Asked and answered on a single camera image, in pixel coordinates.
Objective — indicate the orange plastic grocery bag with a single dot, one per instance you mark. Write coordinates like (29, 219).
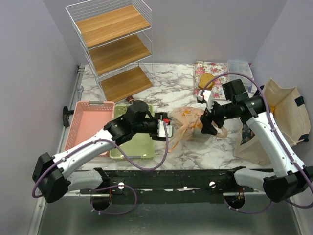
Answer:
(187, 121)

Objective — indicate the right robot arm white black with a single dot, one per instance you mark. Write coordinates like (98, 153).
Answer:
(290, 175)

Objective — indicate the black metal base rail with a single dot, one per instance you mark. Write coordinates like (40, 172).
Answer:
(167, 186)

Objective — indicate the clear plastic compartment box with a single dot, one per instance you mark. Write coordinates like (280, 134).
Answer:
(242, 67)

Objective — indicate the yellow snack package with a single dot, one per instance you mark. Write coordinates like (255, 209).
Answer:
(272, 109)

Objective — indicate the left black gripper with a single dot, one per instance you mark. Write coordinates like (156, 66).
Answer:
(159, 116)

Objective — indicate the brown bread slices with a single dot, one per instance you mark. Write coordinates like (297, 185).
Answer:
(204, 79)

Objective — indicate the white wire wooden shelf rack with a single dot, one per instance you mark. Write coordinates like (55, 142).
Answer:
(116, 36)

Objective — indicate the black clamp handle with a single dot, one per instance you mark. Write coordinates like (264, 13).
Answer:
(65, 116)

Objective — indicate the beige canvas tote bag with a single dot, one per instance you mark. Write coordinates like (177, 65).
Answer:
(290, 115)

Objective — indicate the brown small bottle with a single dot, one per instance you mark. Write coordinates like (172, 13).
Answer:
(130, 99)

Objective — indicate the pink plastic basket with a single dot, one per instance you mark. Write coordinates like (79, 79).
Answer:
(89, 117)

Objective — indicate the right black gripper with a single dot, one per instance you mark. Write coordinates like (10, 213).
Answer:
(206, 119)

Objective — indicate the green plastic basket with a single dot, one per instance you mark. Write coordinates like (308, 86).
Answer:
(140, 147)

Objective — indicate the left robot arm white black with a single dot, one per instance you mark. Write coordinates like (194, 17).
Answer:
(56, 175)

